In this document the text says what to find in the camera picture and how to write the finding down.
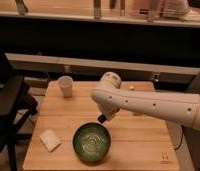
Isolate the black cable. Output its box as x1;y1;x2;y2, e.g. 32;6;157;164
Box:
172;124;185;152

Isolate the white paper cup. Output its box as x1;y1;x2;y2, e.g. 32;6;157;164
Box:
57;76;73;98

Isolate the black eraser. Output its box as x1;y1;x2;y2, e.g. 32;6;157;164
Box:
97;114;107;124

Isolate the black chair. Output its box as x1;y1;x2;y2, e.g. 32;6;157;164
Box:
0;51;37;171

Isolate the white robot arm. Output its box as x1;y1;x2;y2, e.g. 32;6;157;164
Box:
90;72;200;131

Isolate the green bowl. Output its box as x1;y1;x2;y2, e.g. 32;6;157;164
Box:
73;122;111;162

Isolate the grey shelf rail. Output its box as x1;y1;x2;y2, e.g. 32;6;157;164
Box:
6;53;200;84

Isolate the white sponge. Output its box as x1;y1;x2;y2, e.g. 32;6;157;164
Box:
40;129;61;152

